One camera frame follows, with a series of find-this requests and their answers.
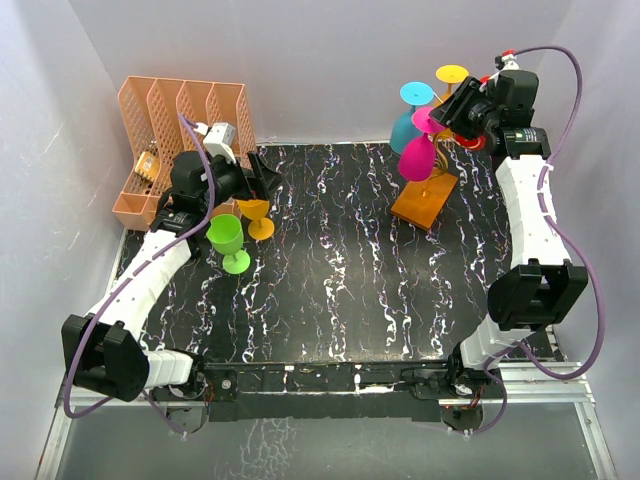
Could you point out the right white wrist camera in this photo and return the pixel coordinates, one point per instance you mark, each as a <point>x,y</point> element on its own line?
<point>506,60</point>

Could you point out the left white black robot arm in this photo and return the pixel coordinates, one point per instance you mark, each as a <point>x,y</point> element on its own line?
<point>101,348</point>

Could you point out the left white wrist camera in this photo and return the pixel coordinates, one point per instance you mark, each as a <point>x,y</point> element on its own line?
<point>218,139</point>

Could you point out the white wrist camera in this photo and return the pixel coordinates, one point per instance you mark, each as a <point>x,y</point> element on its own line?
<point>506,60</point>
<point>218,139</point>

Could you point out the magenta wine glass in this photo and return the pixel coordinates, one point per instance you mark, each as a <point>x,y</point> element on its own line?
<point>418,159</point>

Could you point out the orange wine glass rear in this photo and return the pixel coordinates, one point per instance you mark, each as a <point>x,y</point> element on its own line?
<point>451,75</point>

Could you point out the gold wire glass rack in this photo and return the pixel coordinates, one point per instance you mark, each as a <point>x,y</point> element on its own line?
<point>420,202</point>

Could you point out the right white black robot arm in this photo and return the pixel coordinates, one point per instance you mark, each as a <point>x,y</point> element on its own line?
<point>542,283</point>

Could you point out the yellow tag in organizer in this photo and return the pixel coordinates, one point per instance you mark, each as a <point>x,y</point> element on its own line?
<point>147,166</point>

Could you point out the peach plastic file organizer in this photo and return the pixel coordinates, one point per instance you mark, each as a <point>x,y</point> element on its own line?
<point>150,108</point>

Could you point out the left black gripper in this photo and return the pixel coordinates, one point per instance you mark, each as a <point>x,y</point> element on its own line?
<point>267,179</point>

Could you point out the yellow-orange wine glass front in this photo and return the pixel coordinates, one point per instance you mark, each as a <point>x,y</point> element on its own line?
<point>261,227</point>

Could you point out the green wine glass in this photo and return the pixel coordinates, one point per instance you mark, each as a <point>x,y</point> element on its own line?
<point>226,235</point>

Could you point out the red wine glass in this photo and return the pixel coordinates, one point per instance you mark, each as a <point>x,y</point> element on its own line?
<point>470,141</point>

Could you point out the cyan wine glass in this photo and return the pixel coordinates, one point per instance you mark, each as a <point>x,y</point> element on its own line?
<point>414,94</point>

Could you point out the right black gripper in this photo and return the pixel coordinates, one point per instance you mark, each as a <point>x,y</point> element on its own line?
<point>452,111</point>

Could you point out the black front base bar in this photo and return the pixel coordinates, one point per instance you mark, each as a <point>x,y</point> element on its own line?
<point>345,390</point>

